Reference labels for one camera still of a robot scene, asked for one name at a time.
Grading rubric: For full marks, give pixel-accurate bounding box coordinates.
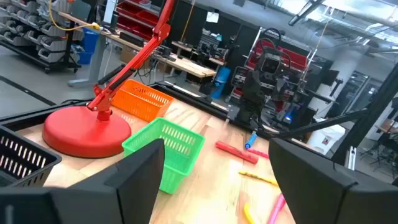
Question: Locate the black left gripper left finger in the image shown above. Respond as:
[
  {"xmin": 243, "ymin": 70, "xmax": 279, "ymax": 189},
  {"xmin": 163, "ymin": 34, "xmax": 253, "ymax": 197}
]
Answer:
[{"xmin": 0, "ymin": 138, "xmax": 165, "ymax": 224}]

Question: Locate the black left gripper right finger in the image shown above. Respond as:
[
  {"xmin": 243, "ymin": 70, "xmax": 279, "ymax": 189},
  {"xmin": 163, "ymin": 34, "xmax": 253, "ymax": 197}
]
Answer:
[{"xmin": 269, "ymin": 138, "xmax": 398, "ymax": 224}]

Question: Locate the blue highlighter marker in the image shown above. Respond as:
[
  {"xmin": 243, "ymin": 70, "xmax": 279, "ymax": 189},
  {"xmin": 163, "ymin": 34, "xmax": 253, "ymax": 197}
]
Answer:
[{"xmin": 244, "ymin": 131, "xmax": 259, "ymax": 150}]

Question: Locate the red highlighter marker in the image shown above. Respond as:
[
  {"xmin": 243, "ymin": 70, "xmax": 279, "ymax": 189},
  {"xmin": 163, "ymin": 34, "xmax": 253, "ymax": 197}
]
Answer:
[{"xmin": 214, "ymin": 140, "xmax": 259, "ymax": 165}]

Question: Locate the red storage bin rack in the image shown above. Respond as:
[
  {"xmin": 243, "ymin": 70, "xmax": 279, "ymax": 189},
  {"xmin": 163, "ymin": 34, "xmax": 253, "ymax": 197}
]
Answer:
[
  {"xmin": 247, "ymin": 39, "xmax": 308, "ymax": 72},
  {"xmin": 115, "ymin": 0, "xmax": 160, "ymax": 41}
]

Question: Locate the black plastic basket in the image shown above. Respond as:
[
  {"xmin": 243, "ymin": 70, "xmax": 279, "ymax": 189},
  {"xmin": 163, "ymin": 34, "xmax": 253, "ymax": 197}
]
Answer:
[{"xmin": 0, "ymin": 124, "xmax": 63, "ymax": 188}]

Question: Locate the white box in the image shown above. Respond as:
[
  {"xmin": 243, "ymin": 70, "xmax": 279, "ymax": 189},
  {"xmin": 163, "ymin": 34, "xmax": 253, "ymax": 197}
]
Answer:
[{"xmin": 306, "ymin": 117, "xmax": 346, "ymax": 156}]

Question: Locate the blue barrel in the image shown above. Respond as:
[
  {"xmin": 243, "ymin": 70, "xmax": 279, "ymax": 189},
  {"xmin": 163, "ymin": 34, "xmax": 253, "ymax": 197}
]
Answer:
[{"xmin": 210, "ymin": 66, "xmax": 231, "ymax": 100}]

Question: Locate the red desk lamp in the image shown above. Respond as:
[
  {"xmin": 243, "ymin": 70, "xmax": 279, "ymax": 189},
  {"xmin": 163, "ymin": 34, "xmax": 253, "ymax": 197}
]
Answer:
[{"xmin": 42, "ymin": 0, "xmax": 178, "ymax": 159}]

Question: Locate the wooden workbench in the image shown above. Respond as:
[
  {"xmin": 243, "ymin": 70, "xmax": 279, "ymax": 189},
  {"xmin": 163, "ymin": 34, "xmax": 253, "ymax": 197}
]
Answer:
[{"xmin": 58, "ymin": 11, "xmax": 218, "ymax": 78}]

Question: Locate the green plastic basket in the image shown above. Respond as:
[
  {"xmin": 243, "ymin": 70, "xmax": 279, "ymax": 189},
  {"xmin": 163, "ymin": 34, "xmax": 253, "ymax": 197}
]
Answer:
[{"xmin": 121, "ymin": 117, "xmax": 206, "ymax": 195}]

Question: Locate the orange plastic basket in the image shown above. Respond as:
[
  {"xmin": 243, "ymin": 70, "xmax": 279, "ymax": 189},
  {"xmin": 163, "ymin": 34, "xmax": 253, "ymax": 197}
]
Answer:
[{"xmin": 111, "ymin": 78, "xmax": 175, "ymax": 123}]

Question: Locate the blue plastic bin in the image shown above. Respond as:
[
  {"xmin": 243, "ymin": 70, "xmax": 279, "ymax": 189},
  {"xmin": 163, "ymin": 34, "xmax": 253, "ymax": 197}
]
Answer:
[{"xmin": 72, "ymin": 27, "xmax": 100, "ymax": 65}]

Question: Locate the grey bin shelving rack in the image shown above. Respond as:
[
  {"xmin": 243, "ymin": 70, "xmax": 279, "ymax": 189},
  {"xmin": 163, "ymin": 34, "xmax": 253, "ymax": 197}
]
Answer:
[{"xmin": 0, "ymin": 0, "xmax": 83, "ymax": 75}]

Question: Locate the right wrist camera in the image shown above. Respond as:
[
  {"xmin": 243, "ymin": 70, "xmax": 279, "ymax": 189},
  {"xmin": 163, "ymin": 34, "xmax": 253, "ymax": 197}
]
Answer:
[{"xmin": 259, "ymin": 52, "xmax": 282, "ymax": 75}]

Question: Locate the yellow hanging cord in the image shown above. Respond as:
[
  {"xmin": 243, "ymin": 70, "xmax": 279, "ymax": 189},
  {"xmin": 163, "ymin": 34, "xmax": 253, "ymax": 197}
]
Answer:
[{"xmin": 179, "ymin": 0, "xmax": 196, "ymax": 43}]

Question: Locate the yellow power cable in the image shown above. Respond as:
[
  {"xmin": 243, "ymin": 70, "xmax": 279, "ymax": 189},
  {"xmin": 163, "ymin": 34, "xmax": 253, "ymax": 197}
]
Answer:
[{"xmin": 47, "ymin": 0, "xmax": 102, "ymax": 32}]

